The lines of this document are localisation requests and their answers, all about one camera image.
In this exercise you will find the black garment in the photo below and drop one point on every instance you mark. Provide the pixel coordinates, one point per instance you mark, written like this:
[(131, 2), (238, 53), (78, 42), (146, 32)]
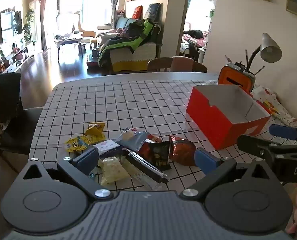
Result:
[(6, 95)]

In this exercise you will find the flat screen television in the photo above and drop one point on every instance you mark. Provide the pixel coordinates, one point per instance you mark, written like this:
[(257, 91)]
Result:
[(9, 26)]

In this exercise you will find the black dining chair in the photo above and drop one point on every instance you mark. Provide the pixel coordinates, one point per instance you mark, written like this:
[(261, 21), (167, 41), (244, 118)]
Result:
[(21, 130)]

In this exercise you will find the dark red curtain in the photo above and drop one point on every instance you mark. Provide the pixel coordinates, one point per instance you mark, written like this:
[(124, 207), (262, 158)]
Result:
[(42, 17)]

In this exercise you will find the red cushion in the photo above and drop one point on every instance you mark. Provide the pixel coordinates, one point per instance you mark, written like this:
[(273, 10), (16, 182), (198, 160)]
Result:
[(137, 12)]

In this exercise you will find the tall green potted plant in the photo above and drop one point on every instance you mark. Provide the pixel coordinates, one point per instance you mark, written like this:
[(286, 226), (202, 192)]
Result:
[(29, 25)]

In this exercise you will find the pink cloth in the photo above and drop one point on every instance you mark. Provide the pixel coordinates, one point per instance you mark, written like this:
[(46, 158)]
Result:
[(181, 63)]

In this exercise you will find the large black calligraphy brush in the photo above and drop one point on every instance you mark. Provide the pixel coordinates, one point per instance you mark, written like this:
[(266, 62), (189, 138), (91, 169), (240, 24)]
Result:
[(246, 56)]

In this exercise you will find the long black bar packet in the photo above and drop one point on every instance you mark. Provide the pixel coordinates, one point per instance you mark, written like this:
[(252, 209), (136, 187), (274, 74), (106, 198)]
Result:
[(143, 165)]

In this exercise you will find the pale yellow snack packet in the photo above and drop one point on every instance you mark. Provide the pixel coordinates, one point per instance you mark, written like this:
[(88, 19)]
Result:
[(113, 171)]

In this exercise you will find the white cardboard box red trim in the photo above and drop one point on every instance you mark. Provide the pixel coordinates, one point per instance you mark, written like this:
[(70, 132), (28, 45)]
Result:
[(211, 122)]

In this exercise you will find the red white snack packet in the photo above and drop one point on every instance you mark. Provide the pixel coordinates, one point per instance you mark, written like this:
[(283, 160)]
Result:
[(152, 140)]

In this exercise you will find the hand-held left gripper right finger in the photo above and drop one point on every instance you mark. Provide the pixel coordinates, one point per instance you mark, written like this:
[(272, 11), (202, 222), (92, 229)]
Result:
[(205, 160)]

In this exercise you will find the green black jacket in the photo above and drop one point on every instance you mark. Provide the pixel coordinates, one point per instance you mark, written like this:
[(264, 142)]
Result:
[(138, 40)]

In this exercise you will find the yellow cartoon snack packet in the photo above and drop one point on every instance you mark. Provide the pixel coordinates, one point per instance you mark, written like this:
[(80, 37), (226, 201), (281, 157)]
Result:
[(76, 145)]

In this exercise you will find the dark cushion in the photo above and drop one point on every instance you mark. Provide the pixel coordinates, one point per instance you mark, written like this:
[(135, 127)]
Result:
[(153, 11)]

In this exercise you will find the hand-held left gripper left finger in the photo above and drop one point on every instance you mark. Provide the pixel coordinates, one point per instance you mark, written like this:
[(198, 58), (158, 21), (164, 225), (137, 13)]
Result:
[(86, 160)]

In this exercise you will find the white television cabinet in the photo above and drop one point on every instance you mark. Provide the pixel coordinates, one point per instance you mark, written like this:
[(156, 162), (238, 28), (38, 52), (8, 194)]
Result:
[(18, 58)]

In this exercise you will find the grey blue foil packet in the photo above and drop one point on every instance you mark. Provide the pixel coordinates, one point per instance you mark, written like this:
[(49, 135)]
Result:
[(132, 138)]

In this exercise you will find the white blue snack packet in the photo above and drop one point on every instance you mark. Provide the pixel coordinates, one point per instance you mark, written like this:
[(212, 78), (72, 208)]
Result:
[(106, 147)]

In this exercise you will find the beige desk lamp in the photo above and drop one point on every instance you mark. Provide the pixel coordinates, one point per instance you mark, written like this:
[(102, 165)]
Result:
[(269, 48)]

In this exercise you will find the white plastic sachet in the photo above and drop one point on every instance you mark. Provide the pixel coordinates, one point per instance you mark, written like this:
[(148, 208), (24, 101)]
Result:
[(229, 59)]

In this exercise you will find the small bamboo calligraphy brush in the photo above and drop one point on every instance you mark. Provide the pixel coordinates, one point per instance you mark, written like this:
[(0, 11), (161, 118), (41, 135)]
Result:
[(259, 70)]

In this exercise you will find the wooden coffee table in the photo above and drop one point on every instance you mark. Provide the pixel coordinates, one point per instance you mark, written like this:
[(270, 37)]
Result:
[(68, 40)]

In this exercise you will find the sofa with cream cover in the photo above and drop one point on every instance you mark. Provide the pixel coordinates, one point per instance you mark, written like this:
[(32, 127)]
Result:
[(136, 55)]

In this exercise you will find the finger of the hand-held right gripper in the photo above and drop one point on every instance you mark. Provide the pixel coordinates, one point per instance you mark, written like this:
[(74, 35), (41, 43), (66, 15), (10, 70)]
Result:
[(253, 145), (283, 131)]

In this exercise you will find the brown red shiny packet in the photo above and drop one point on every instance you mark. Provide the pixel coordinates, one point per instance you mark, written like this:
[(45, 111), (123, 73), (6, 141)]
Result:
[(182, 151)]

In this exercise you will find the orange green tissue organizer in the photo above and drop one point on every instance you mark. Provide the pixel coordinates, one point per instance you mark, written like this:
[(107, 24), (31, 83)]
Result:
[(227, 78)]

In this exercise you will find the black snack packet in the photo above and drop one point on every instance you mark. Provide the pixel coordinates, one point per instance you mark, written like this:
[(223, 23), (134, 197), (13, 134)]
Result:
[(161, 155)]

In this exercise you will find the wooden dining chair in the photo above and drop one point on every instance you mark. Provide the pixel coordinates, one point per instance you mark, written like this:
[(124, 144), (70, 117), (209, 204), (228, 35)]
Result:
[(161, 65)]

